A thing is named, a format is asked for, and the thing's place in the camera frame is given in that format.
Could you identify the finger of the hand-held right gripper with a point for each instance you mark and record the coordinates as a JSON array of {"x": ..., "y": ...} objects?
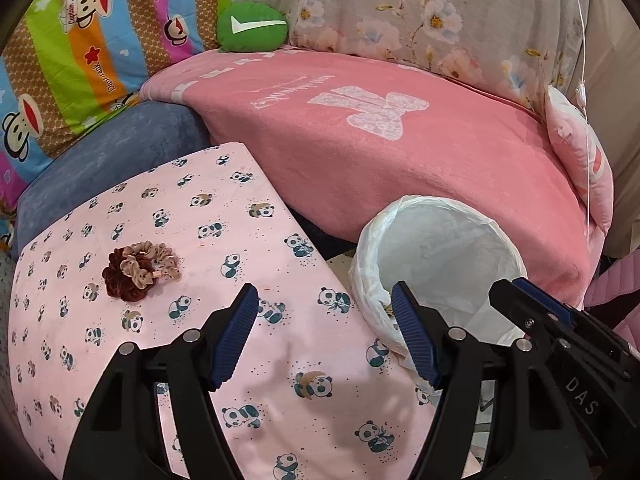
[
  {"x": 550, "y": 302},
  {"x": 520, "y": 307}
]

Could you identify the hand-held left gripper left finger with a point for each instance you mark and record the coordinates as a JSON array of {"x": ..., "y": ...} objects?
[{"x": 235, "y": 340}]

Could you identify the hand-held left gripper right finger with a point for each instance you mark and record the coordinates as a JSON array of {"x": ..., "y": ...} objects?
[{"x": 412, "y": 340}]

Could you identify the white lined trash bin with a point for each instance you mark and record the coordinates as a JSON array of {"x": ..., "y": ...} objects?
[{"x": 450, "y": 255}]

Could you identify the pink striped cloth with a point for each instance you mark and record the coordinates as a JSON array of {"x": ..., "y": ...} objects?
[{"x": 625, "y": 285}]

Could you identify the beige scrunchie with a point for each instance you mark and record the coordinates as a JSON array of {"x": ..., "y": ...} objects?
[{"x": 167, "y": 262}]

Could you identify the dark red scrunchie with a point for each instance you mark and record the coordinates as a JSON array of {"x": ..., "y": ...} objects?
[{"x": 125, "y": 292}]

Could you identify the small pink pillow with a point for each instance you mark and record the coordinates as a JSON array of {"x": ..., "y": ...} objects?
[{"x": 590, "y": 170}]

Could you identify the pink panda print sheet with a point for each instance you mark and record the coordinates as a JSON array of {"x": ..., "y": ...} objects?
[{"x": 150, "y": 200}]

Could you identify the pink fleece blanket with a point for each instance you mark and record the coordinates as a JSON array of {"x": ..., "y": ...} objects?
[{"x": 400, "y": 175}]

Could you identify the blue-grey cushion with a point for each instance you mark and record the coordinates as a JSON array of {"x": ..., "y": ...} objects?
[{"x": 100, "y": 160}]

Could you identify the green cushion with white tick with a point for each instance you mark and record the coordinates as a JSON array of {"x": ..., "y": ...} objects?
[{"x": 250, "y": 35}]

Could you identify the floral grey pillow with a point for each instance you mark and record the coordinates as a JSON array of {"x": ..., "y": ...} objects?
[{"x": 400, "y": 10}]

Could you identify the striped monkey print pillow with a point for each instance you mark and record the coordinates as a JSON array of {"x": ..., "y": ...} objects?
[{"x": 75, "y": 35}]

